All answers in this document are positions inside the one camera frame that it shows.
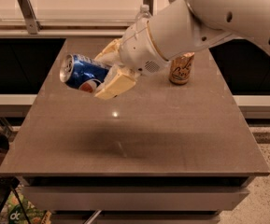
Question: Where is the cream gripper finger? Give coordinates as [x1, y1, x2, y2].
[95, 38, 122, 66]
[94, 64, 138, 100]

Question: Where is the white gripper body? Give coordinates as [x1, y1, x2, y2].
[119, 18, 170, 76]

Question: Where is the blue pepsi can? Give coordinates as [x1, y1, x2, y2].
[60, 54, 110, 93]

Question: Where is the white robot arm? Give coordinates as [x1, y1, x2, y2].
[94, 0, 270, 100]

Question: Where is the orange lacroix can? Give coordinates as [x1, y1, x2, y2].
[169, 52, 194, 85]

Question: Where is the clear plastic water bottle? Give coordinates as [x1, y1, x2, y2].
[135, 5, 151, 29]

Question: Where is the grey table drawer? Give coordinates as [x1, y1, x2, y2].
[22, 187, 249, 211]

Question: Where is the green snack bag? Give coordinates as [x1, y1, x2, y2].
[7, 192, 51, 224]

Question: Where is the middle metal railing bracket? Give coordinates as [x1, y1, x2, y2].
[142, 0, 155, 17]

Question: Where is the metal railing bracket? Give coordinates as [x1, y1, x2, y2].
[17, 0, 40, 35]
[142, 0, 155, 17]

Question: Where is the left metal railing bracket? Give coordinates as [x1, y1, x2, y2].
[17, 0, 40, 35]

